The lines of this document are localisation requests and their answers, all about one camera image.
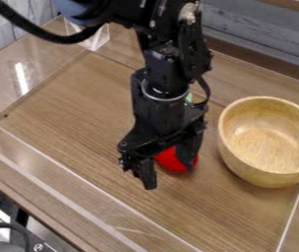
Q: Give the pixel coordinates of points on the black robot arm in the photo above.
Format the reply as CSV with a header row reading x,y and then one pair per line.
x,y
169,33

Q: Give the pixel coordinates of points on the clear acrylic tray wall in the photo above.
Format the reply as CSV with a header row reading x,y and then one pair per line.
x,y
90,218

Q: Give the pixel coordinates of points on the black metal table frame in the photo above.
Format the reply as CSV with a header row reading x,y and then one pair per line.
x,y
34,235

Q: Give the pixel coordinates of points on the wooden bowl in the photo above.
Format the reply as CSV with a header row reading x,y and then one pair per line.
x,y
258,140

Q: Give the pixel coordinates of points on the clear acrylic corner bracket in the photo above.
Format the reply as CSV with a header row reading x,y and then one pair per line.
x,y
96,40

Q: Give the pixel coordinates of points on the red plush strawberry toy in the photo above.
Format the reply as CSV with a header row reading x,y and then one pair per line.
x,y
167,160

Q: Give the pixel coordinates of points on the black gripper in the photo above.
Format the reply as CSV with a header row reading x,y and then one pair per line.
x,y
166,123

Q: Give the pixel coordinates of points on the green rectangular block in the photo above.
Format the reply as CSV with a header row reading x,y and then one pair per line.
x,y
189,98

